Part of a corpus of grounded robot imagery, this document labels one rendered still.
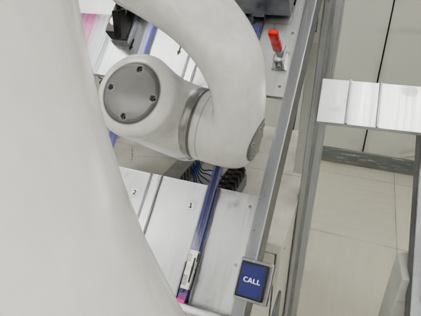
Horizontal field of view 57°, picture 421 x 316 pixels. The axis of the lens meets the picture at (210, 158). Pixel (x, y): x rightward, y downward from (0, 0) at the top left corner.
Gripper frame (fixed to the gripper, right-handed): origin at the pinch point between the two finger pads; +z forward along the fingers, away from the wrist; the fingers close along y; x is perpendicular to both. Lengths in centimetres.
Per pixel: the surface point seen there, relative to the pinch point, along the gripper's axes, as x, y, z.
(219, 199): 8.1, -1.4, -0.3
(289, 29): -25.1, -6.0, 5.2
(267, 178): 3.2, -8.6, -0.7
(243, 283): 19.0, -9.4, -6.7
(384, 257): 18, -44, 130
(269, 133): -19, 8, 75
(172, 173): 4.3, 23.6, 35.0
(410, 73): -80, -45, 161
